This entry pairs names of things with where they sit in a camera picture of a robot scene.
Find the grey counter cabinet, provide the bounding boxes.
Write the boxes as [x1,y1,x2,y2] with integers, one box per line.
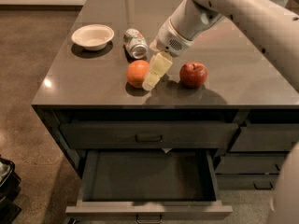
[33,0,298,189]

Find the black bins on floor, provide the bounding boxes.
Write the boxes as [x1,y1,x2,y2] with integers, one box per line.
[0,158,21,224]

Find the crushed soda can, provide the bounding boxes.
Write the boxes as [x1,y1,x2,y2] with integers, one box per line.
[123,28,148,59]

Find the white paper bowl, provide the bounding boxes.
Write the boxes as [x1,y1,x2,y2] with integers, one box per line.
[71,24,114,51]

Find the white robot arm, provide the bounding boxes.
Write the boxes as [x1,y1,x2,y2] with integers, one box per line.
[142,0,299,91]

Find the bottom right drawer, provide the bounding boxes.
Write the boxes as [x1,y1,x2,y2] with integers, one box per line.
[217,175,278,190]

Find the orange fruit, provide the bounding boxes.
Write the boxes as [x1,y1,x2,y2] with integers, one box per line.
[126,60,149,89]

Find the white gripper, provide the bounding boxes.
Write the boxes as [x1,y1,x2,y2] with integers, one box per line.
[142,19,192,91]

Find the open middle drawer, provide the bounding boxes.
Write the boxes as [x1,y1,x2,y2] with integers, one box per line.
[66,149,233,224]

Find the red apple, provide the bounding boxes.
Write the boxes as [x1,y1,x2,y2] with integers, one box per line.
[179,62,207,89]

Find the top left drawer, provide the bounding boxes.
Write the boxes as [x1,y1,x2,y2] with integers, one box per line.
[59,121,238,149]

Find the top right drawer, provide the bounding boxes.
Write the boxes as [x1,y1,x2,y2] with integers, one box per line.
[231,123,299,152]

